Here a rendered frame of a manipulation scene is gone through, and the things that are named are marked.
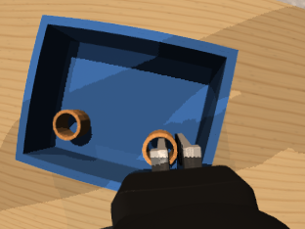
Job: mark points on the dark blue crate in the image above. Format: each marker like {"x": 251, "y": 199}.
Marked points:
{"x": 130, "y": 81}

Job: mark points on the bronze bushing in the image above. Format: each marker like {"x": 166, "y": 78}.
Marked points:
{"x": 160, "y": 133}
{"x": 61, "y": 128}

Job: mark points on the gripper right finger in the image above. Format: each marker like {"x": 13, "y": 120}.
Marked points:
{"x": 189, "y": 156}

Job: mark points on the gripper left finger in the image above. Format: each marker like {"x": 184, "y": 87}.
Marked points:
{"x": 160, "y": 156}

